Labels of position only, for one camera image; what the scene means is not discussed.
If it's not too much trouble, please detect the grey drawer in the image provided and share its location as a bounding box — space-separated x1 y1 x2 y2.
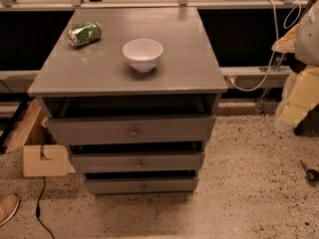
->
47 116 216 145
85 176 198 195
71 151 205 173

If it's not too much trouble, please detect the green crushed soda can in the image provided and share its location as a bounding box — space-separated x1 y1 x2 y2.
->
67 22 102 48

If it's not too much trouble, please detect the white cable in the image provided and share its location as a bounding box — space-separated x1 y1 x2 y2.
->
227 0 303 93

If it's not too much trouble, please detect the white bowl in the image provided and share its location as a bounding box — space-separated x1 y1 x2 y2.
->
123 39 163 73

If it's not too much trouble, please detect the grey middle drawer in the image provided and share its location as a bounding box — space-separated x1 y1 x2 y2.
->
71 151 205 173

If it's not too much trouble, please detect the black floor cable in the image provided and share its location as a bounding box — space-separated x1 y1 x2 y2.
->
35 176 56 239

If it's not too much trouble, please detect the grey drawer cabinet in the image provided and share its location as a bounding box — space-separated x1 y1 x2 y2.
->
28 7 226 194

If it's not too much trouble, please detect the grey top drawer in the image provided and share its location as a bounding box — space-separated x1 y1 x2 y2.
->
47 116 216 145

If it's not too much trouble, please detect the tan shoe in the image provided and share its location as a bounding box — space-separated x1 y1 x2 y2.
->
0 193 20 226

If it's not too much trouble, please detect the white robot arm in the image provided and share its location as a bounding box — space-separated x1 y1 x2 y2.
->
272 2 319 131

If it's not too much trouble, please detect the cardboard box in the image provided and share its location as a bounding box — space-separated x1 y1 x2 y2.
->
5 100 75 177

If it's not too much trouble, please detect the metal rail frame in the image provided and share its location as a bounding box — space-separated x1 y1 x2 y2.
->
0 0 319 95

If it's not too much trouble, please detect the black tool on floor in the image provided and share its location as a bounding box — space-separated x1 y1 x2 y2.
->
300 161 319 182

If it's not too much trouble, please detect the grey bottom drawer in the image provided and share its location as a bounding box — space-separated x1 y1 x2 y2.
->
85 176 198 195

